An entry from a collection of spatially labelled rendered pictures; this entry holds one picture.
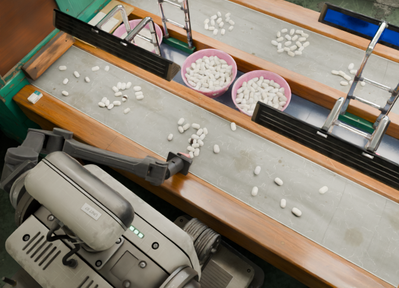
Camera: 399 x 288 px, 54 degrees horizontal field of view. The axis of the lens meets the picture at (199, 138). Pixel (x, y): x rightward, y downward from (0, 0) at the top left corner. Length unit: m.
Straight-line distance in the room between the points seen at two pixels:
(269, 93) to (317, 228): 0.65
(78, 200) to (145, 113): 1.21
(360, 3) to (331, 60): 1.56
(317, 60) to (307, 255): 0.95
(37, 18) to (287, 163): 1.32
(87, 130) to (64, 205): 1.17
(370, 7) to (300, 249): 2.41
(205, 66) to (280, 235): 0.90
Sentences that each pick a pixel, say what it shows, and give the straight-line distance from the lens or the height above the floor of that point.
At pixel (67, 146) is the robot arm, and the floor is 1.03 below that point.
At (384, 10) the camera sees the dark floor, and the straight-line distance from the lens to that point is 3.51.
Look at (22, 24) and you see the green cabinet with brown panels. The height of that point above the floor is 1.01.
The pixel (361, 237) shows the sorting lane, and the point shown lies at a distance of 1.60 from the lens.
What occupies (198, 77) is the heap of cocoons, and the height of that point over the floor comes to 0.74.
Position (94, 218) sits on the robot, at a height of 1.64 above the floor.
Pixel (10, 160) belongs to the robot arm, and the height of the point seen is 1.35.
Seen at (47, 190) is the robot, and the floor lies 1.64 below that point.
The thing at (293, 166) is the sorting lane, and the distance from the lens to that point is 1.65.
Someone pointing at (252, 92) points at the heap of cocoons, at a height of 0.74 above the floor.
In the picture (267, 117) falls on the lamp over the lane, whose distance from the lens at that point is 1.35.
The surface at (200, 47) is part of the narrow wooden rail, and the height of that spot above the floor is 0.73.
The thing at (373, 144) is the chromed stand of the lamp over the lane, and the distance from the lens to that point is 1.32.
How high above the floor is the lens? 2.20
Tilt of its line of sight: 59 degrees down
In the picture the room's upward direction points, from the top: 8 degrees counter-clockwise
